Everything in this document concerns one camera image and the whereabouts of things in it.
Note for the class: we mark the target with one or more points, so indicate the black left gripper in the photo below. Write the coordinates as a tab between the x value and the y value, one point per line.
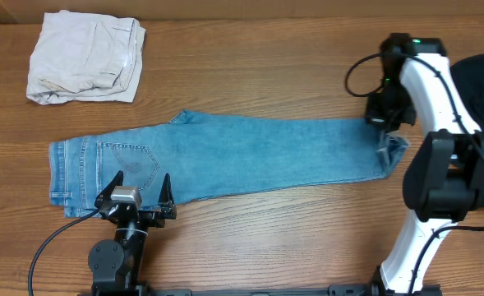
167	208

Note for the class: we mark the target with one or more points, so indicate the folded beige trousers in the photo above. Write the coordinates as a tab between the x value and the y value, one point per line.
86	57

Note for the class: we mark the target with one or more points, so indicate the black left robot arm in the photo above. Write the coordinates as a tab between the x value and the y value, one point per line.
116	263

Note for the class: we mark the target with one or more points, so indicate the light blue denim jeans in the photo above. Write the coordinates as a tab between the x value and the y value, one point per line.
210	155

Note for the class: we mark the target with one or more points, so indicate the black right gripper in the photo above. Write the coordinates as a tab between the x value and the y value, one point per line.
385	124

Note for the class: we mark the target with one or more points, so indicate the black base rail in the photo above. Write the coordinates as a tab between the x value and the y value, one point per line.
332	290

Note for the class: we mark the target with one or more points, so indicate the black garment with white tag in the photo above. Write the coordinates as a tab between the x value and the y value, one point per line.
468	76

